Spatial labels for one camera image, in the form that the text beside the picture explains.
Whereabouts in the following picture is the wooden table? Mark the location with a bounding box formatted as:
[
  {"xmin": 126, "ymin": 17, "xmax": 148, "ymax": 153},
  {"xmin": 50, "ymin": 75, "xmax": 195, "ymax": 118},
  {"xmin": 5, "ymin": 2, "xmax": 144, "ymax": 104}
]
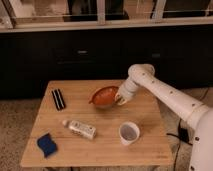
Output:
[{"xmin": 21, "ymin": 80, "xmax": 173, "ymax": 167}]

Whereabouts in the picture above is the white cup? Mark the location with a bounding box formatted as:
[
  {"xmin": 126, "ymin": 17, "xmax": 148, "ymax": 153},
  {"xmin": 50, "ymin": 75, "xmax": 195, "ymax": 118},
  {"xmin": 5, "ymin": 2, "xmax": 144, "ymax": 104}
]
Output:
[{"xmin": 119, "ymin": 122, "xmax": 140, "ymax": 146}]

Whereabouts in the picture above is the orange ceramic bowl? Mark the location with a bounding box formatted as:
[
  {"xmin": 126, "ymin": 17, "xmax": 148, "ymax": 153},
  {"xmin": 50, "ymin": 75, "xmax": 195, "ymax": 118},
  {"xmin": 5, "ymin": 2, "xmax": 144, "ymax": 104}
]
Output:
[{"xmin": 92, "ymin": 86, "xmax": 118, "ymax": 109}]

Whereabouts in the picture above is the black cable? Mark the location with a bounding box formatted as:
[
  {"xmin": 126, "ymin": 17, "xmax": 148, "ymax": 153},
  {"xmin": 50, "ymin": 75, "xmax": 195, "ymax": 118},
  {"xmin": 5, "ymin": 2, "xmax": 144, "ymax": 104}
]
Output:
[{"xmin": 166, "ymin": 87, "xmax": 212, "ymax": 171}]

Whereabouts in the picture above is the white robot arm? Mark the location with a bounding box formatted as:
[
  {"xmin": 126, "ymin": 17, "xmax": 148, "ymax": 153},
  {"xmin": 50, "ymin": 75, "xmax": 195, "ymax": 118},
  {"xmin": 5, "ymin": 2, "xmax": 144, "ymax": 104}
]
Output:
[{"xmin": 115, "ymin": 64, "xmax": 213, "ymax": 171}]

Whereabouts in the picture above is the white plastic bottle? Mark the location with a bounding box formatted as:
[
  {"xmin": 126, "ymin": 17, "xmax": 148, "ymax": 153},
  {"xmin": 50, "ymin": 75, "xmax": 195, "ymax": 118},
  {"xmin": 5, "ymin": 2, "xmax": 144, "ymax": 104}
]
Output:
[{"xmin": 62, "ymin": 120, "xmax": 96, "ymax": 140}]

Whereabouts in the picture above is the blue sponge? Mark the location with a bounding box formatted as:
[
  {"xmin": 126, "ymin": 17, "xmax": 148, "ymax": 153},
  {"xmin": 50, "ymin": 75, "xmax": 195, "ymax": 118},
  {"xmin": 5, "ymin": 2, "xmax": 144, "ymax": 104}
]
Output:
[{"xmin": 37, "ymin": 133, "xmax": 57, "ymax": 158}]

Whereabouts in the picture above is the black striped rectangular block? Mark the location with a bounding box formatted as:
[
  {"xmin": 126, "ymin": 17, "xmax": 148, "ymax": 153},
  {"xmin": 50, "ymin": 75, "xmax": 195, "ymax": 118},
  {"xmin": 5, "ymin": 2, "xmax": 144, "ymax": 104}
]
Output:
[{"xmin": 51, "ymin": 89, "xmax": 66, "ymax": 110}]

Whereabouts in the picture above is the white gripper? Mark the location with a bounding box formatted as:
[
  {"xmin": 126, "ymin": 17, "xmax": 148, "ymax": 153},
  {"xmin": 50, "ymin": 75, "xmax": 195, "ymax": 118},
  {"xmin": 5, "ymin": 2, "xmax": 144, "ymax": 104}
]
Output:
[{"xmin": 115, "ymin": 79, "xmax": 138, "ymax": 105}]

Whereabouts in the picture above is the black cabinet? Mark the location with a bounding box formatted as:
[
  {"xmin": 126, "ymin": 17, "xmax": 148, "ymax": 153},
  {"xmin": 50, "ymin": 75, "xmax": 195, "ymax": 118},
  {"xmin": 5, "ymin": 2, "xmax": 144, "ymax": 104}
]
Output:
[{"xmin": 0, "ymin": 25, "xmax": 213, "ymax": 99}]

